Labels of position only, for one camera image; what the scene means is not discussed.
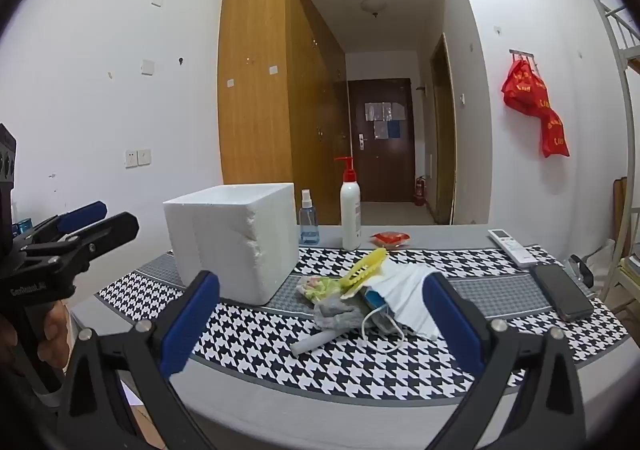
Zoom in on red snack packet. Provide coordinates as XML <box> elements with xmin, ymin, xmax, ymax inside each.
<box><xmin>371</xmin><ymin>231</ymin><xmax>411</xmax><ymax>250</ymax></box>

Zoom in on white remote control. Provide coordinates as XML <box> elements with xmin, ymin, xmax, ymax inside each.
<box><xmin>487</xmin><ymin>228</ymin><xmax>538</xmax><ymax>267</ymax></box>

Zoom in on green printed tissue pack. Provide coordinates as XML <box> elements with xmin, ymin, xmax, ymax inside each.
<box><xmin>296</xmin><ymin>276</ymin><xmax>346</xmax><ymax>303</ymax></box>

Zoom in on paper notices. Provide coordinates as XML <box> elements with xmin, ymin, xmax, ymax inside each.
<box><xmin>364</xmin><ymin>101</ymin><xmax>403</xmax><ymax>140</ymax></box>

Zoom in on person's left hand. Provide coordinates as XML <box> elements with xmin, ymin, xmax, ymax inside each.
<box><xmin>32</xmin><ymin>301</ymin><xmax>72</xmax><ymax>376</ymax></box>

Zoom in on white lotion pump bottle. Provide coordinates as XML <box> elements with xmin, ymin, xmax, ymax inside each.
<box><xmin>334</xmin><ymin>156</ymin><xmax>362</xmax><ymax>251</ymax></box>

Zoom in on white metal bunk bed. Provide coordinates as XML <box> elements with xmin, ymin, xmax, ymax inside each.
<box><xmin>590</xmin><ymin>0</ymin><xmax>640</xmax><ymax>301</ymax></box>

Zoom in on white bag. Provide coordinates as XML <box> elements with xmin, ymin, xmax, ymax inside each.
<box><xmin>367</xmin><ymin>264</ymin><xmax>443</xmax><ymax>342</ymax></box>

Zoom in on brown wooden boards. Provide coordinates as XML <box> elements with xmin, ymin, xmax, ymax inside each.
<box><xmin>612</xmin><ymin>177</ymin><xmax>631</xmax><ymax>251</ymax></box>

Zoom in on houndstooth tablecloth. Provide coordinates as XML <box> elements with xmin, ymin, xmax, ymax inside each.
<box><xmin>70</xmin><ymin>224</ymin><xmax>632</xmax><ymax>436</ymax></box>

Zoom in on yellow plastic clip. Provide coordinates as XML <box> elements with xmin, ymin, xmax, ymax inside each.
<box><xmin>336</xmin><ymin>249</ymin><xmax>390</xmax><ymax>296</ymax></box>

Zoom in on blue face mask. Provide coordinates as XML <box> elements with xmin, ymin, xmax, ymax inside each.
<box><xmin>360</xmin><ymin>287</ymin><xmax>406</xmax><ymax>351</ymax></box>

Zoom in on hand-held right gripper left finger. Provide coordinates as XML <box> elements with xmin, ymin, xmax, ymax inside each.
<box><xmin>56</xmin><ymin>270</ymin><xmax>221</xmax><ymax>450</ymax></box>

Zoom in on red plastic bag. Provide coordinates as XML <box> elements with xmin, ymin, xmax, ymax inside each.
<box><xmin>539</xmin><ymin>107</ymin><xmax>571</xmax><ymax>158</ymax></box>
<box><xmin>501</xmin><ymin>57</ymin><xmax>551</xmax><ymax>116</ymax></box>

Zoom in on grey cloth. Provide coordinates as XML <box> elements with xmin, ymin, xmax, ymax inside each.
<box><xmin>292</xmin><ymin>297</ymin><xmax>368</xmax><ymax>357</ymax></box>

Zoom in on wooden side door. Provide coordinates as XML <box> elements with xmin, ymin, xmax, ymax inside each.
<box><xmin>431</xmin><ymin>32</ymin><xmax>458</xmax><ymax>226</ymax></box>

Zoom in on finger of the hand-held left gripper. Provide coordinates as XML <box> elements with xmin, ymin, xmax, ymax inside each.
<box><xmin>15</xmin><ymin>211</ymin><xmax>140</xmax><ymax>281</ymax></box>
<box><xmin>22</xmin><ymin>201</ymin><xmax>108</xmax><ymax>243</ymax></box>

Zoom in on black smartphone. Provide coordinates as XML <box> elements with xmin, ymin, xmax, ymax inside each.
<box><xmin>529</xmin><ymin>262</ymin><xmax>595</xmax><ymax>322</ymax></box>

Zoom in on white foam box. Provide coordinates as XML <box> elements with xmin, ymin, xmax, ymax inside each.
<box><xmin>163</xmin><ymin>182</ymin><xmax>300</xmax><ymax>306</ymax></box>

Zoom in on dark brown entrance door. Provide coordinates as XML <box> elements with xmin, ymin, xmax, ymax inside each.
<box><xmin>348</xmin><ymin>78</ymin><xmax>413</xmax><ymax>203</ymax></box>

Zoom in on clear blue spray bottle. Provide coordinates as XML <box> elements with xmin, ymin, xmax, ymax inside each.
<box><xmin>299</xmin><ymin>189</ymin><xmax>321</xmax><ymax>246</ymax></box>

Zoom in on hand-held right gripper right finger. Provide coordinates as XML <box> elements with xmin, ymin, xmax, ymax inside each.
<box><xmin>421</xmin><ymin>272</ymin><xmax>587</xmax><ymax>450</ymax></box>

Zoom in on wooden wardrobe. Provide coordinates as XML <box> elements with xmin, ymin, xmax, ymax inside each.
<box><xmin>217</xmin><ymin>0</ymin><xmax>351</xmax><ymax>226</ymax></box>

